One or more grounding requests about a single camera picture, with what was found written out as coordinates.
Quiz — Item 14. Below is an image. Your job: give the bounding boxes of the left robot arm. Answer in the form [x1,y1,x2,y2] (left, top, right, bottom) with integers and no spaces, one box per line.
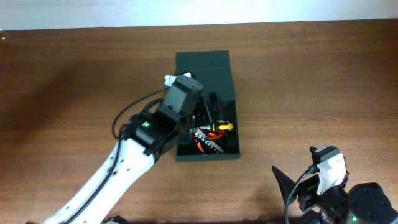
[45,73,205,224]

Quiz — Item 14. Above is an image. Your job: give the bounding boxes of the orange screwdriver bit holder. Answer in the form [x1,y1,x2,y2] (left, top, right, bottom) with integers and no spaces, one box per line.
[191,128,224,154]

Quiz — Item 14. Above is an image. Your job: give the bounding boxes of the yellow black screwdriver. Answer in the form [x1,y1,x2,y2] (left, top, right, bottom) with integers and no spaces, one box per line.
[199,120,234,132]

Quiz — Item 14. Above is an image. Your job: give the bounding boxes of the black box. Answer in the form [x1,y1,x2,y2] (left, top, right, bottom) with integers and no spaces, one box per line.
[176,50,241,162]

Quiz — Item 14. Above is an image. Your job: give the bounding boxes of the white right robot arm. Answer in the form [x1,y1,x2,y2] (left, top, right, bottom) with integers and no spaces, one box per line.
[272,166,397,224]

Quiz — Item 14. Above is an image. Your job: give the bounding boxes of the small red cutting pliers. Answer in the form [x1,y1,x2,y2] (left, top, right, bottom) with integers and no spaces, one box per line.
[205,131,228,144]

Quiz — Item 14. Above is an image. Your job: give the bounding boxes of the orange black long-nose pliers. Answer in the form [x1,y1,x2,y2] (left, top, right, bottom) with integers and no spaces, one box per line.
[193,136,218,154]

